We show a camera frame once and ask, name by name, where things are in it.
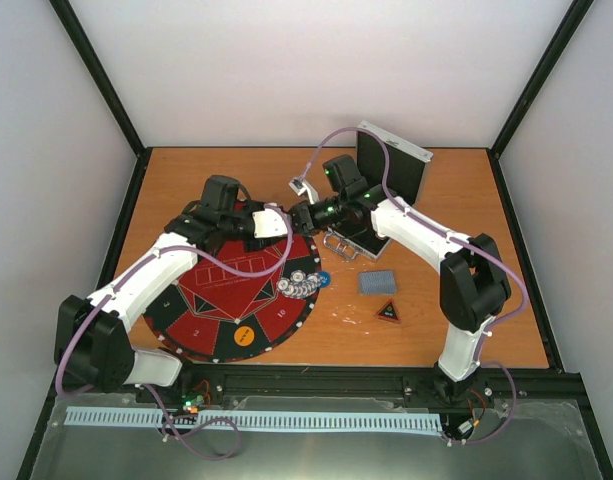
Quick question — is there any blue small blind button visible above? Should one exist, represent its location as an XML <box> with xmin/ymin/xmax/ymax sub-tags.
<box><xmin>317</xmin><ymin>271</ymin><xmax>331</xmax><ymax>288</ymax></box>

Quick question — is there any blue white poker chips pile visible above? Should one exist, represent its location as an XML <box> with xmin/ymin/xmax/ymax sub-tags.
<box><xmin>277</xmin><ymin>270</ymin><xmax>322</xmax><ymax>299</ymax></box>

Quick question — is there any grey card deck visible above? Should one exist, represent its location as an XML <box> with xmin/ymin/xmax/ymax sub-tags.
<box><xmin>358</xmin><ymin>270</ymin><xmax>398</xmax><ymax>295</ymax></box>

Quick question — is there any orange big blind button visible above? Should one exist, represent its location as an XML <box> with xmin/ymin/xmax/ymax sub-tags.
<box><xmin>234</xmin><ymin>326</ymin><xmax>255</xmax><ymax>347</ymax></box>

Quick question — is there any aluminium poker chip case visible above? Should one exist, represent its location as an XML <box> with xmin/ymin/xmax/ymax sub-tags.
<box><xmin>321</xmin><ymin>119</ymin><xmax>433</xmax><ymax>262</ymax></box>

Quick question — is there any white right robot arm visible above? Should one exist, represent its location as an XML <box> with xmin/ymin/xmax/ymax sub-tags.
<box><xmin>289</xmin><ymin>155</ymin><xmax>511</xmax><ymax>405</ymax></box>

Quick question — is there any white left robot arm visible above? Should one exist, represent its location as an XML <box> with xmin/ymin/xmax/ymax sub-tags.
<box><xmin>54</xmin><ymin>175</ymin><xmax>293</xmax><ymax>403</ymax></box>

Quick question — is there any round red black poker mat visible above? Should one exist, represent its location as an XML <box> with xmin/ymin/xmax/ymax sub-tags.
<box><xmin>144</xmin><ymin>235</ymin><xmax>322</xmax><ymax>363</ymax></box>

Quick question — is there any red black triangular button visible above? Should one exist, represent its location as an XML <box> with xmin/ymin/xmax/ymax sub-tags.
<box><xmin>375</xmin><ymin>299</ymin><xmax>401</xmax><ymax>324</ymax></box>

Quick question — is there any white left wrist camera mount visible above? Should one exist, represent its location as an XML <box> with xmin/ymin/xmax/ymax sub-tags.
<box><xmin>252</xmin><ymin>203</ymin><xmax>290</xmax><ymax>239</ymax></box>

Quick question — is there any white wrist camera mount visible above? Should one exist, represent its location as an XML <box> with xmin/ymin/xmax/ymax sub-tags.
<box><xmin>252</xmin><ymin>203</ymin><xmax>290</xmax><ymax>239</ymax></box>
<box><xmin>289</xmin><ymin>177</ymin><xmax>320</xmax><ymax>205</ymax></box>

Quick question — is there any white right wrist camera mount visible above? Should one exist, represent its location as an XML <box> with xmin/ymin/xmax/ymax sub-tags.
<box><xmin>289</xmin><ymin>177</ymin><xmax>320</xmax><ymax>205</ymax></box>

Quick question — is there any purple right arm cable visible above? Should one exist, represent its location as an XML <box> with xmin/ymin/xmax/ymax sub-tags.
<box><xmin>303</xmin><ymin>126</ymin><xmax>531</xmax><ymax>447</ymax></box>

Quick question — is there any light blue cable duct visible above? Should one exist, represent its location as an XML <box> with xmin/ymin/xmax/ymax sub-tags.
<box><xmin>63</xmin><ymin>406</ymin><xmax>442</xmax><ymax>436</ymax></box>

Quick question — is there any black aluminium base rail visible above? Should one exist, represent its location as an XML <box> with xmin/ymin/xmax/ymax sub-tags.
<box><xmin>50</xmin><ymin>363</ymin><xmax>585</xmax><ymax>406</ymax></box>

